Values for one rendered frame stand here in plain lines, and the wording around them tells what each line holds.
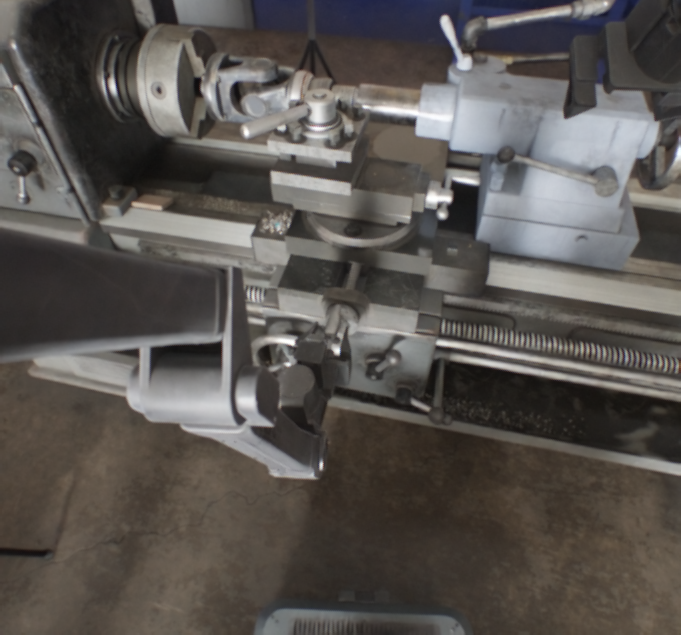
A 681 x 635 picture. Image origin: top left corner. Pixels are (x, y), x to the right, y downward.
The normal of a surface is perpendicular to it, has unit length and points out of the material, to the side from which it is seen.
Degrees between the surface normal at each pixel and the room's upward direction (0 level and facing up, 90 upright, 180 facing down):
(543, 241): 90
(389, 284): 0
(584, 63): 30
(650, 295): 36
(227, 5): 90
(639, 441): 0
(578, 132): 82
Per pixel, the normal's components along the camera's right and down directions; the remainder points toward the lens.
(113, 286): 0.99, -0.05
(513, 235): -0.22, 0.74
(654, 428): 0.00, -0.65
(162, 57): -0.14, -0.06
